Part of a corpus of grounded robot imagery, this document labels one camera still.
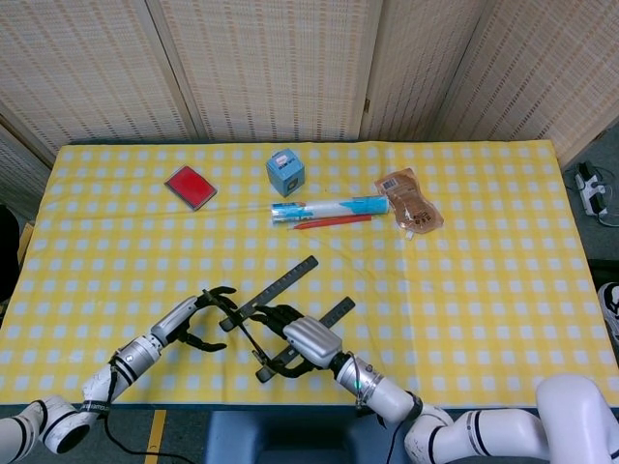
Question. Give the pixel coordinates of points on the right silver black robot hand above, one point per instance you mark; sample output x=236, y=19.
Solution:
x=314, y=340

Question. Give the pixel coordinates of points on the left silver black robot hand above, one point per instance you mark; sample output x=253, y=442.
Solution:
x=174, y=319

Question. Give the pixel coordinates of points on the black folding laptop stand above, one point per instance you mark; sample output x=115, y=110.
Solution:
x=285, y=282

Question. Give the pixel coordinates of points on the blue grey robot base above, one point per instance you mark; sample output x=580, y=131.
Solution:
x=304, y=435

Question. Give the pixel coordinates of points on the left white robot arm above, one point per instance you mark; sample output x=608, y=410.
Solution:
x=126, y=360

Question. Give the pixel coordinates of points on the yellow white checkered tablecloth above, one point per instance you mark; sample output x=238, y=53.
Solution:
x=435, y=299

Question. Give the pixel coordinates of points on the red pen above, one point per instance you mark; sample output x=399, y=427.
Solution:
x=338, y=221

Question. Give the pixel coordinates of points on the red card wallet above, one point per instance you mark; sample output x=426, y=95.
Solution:
x=189, y=187

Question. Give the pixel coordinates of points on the blue white tube package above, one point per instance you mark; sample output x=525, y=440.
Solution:
x=333, y=208

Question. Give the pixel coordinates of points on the blue cube cardboard box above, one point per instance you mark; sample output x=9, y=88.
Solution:
x=285, y=176

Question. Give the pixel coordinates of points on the brown spouted refill pouch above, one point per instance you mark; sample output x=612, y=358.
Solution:
x=411, y=203

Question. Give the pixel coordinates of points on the black bulky object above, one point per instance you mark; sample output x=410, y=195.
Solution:
x=7, y=251

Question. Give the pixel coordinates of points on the beige woven folding screen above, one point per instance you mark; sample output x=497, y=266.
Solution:
x=271, y=67

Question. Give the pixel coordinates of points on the white black sneaker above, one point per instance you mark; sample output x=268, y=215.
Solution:
x=610, y=309

